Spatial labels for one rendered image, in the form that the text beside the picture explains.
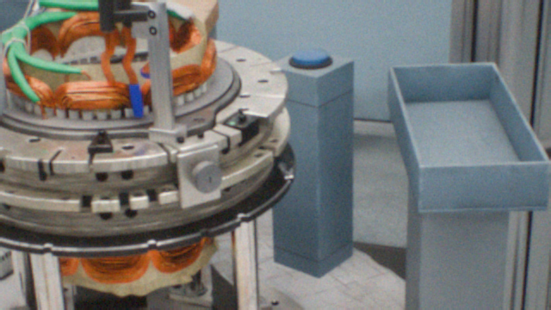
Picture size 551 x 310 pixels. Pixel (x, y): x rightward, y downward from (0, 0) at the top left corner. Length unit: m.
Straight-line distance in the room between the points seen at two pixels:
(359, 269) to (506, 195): 0.43
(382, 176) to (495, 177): 2.48
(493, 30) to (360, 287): 0.33
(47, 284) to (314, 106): 0.40
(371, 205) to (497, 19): 2.01
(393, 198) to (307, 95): 2.06
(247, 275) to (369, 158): 2.52
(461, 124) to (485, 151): 0.07
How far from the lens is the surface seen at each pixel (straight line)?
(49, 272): 0.98
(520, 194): 0.96
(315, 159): 1.26
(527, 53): 1.29
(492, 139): 1.09
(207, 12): 1.35
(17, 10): 1.46
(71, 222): 0.94
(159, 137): 0.91
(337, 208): 1.32
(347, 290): 1.31
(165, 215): 0.93
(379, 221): 3.15
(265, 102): 0.99
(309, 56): 1.25
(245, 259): 1.03
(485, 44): 1.29
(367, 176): 3.41
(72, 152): 0.91
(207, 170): 0.89
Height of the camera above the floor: 1.45
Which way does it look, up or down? 26 degrees down
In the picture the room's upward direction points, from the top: 2 degrees counter-clockwise
